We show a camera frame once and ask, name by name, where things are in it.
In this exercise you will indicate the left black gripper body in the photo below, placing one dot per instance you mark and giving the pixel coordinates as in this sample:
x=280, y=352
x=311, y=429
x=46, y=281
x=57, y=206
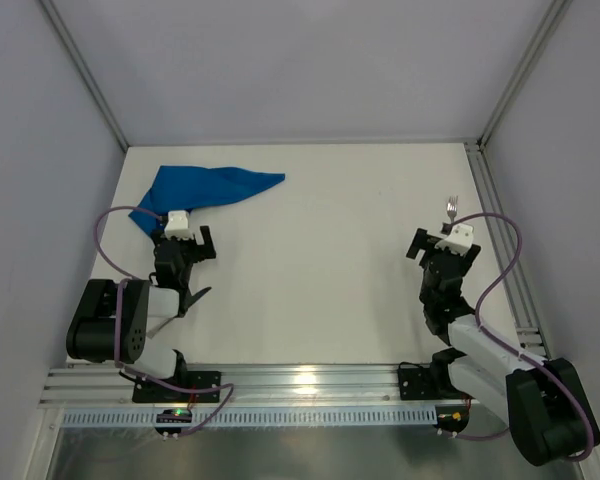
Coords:
x=191, y=249

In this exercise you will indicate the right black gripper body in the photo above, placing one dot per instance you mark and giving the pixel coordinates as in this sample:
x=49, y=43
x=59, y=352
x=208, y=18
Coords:
x=442, y=252

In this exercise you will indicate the blue cloth napkin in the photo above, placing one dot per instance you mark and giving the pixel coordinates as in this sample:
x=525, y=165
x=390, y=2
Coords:
x=192, y=187

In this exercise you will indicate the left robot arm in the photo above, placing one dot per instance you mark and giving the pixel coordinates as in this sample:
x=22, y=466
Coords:
x=118, y=321

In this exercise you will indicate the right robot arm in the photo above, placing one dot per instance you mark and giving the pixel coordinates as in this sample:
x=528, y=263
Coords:
x=542, y=402

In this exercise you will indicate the silver table knife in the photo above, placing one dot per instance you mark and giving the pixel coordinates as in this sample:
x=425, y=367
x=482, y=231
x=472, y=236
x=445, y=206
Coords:
x=167, y=305

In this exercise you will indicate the silver fork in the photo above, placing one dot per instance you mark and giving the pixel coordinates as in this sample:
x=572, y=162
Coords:
x=452, y=208

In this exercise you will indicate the right controller board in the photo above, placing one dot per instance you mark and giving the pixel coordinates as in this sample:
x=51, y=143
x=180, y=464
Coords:
x=452, y=420

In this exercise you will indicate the controller board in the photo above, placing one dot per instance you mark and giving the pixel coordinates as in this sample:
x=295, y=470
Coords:
x=170, y=423
x=452, y=420

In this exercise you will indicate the left controller board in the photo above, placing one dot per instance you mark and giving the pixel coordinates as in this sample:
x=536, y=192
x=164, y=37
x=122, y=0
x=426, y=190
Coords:
x=170, y=423

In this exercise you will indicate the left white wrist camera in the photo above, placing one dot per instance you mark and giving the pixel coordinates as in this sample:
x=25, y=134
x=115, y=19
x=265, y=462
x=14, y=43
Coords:
x=178, y=226

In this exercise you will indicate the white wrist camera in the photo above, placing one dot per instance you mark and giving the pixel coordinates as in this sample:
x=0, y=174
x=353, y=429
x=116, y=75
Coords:
x=459, y=241
x=178, y=226

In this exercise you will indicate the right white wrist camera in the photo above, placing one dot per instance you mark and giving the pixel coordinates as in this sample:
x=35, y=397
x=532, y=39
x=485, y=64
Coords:
x=459, y=241

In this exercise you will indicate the right side aluminium rail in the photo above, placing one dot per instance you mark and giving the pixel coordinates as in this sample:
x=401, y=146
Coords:
x=525, y=314

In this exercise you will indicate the aluminium rail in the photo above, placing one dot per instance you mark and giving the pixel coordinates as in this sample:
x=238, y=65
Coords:
x=256, y=385
x=525, y=314

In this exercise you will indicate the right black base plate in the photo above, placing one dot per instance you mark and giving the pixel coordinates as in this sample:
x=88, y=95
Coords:
x=426, y=382

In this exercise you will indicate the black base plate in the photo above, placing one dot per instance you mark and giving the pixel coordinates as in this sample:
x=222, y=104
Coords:
x=426, y=382
x=197, y=387

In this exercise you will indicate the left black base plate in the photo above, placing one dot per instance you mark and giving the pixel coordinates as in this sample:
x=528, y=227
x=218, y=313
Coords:
x=197, y=387

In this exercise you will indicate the slotted grey cable duct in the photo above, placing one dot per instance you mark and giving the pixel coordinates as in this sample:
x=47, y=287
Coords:
x=266, y=417

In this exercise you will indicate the aluminium front rail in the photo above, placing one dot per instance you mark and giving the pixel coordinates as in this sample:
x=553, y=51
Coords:
x=256, y=385

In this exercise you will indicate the left aluminium frame post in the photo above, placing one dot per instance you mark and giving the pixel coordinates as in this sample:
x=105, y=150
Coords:
x=61, y=30

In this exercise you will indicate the aluminium frame post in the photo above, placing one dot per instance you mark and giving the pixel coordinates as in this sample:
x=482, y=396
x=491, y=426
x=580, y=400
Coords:
x=61, y=30
x=531, y=55

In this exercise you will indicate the right aluminium frame post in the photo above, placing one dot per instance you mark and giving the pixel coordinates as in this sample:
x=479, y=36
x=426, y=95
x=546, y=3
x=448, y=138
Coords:
x=531, y=55

